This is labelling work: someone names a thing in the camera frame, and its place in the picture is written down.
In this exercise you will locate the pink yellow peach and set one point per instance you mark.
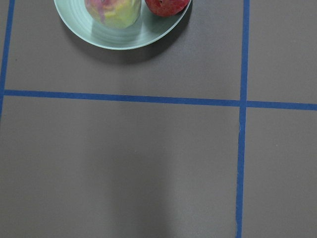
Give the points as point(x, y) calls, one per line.
point(117, 14)

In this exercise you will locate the green plate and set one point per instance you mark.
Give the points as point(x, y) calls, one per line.
point(147, 29)

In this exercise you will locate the red yellow pomegranate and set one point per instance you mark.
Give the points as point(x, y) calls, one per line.
point(166, 8)

